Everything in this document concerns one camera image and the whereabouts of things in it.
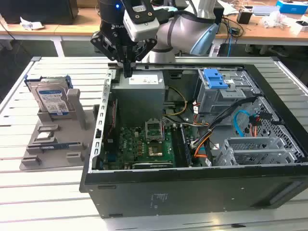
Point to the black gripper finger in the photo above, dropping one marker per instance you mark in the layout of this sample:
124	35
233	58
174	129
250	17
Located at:
99	42
149	44

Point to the hard disk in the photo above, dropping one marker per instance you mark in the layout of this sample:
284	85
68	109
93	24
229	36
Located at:
51	96

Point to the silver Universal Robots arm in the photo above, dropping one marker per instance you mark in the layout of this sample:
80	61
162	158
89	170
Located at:
173	31

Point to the grey metal disk bay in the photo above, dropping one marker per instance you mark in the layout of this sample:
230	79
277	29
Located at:
252	156

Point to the grey power supply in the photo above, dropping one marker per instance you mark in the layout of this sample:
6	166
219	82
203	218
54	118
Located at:
137	101

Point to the large black box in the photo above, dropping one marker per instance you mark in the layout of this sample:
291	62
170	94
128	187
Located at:
38	10

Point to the crumpled white paper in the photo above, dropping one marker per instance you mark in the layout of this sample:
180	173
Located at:
31	24

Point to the grey drive cage blue latch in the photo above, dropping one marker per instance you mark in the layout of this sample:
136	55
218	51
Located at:
211	101

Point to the grey parts rack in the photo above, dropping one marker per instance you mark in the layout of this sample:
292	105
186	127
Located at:
67	125

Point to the small black box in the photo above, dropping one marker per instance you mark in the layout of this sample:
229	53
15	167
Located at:
245	17

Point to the green motherboard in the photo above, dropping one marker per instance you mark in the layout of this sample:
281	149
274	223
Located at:
130	144

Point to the CPU socket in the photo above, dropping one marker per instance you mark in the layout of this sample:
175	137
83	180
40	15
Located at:
156	149

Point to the black RAM slot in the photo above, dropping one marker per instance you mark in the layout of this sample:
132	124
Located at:
179	146
183	146
187	146
176	146

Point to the silver CPU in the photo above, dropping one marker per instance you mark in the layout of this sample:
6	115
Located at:
44	136

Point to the blue RAM stick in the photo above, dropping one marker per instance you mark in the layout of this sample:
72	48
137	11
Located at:
62	145

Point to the black graphics card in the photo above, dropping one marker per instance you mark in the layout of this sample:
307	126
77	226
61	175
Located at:
154	165

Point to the flat grey tray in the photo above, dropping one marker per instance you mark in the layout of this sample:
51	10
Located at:
265	10

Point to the clear plastic bags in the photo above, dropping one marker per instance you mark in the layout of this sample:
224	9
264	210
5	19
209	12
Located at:
274	20

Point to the blue cardboard box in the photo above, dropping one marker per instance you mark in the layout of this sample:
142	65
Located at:
292	6

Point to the small white box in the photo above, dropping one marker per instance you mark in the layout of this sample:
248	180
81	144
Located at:
299	27

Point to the black open PC case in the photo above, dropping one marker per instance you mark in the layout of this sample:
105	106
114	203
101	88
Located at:
192	192

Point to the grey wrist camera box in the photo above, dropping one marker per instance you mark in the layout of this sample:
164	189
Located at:
144	26

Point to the wooden desk white frame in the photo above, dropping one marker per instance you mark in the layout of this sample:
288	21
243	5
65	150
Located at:
264	34
72	30

